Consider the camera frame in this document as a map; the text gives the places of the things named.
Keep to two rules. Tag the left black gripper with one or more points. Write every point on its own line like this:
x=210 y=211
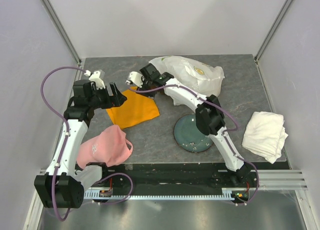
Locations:
x=117 y=99

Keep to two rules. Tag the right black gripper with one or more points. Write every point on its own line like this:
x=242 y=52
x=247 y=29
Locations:
x=143 y=85

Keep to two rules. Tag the white plastic bag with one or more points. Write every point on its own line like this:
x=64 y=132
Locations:
x=198 y=76

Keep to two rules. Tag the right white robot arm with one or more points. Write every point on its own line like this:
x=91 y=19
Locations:
x=209 y=115

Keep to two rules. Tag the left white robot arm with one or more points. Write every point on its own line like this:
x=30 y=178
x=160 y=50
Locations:
x=60 y=186

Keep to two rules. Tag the orange cloth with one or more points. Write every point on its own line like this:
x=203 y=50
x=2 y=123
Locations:
x=135 y=110

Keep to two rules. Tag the pink cap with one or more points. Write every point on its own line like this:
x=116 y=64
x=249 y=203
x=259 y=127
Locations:
x=110 y=147

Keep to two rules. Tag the blue ceramic plate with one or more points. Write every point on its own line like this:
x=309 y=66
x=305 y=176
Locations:
x=188 y=137

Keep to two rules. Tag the white folded towel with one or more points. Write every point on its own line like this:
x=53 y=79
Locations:
x=265 y=135

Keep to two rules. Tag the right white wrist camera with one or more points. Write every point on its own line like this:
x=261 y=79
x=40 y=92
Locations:
x=135 y=78

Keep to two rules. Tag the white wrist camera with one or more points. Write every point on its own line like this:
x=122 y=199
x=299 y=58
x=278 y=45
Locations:
x=97 y=77
x=135 y=78

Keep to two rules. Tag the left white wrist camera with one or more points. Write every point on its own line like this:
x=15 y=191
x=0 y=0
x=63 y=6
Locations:
x=97 y=77

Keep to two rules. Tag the left aluminium frame post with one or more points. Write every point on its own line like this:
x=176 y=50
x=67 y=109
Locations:
x=61 y=30

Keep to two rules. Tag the aluminium frame post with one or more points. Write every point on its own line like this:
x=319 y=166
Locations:
x=61 y=30
x=273 y=29

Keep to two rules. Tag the slotted cable duct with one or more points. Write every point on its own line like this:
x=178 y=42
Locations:
x=96 y=194

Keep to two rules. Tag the right aluminium frame post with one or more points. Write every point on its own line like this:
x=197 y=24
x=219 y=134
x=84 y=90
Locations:
x=273 y=29

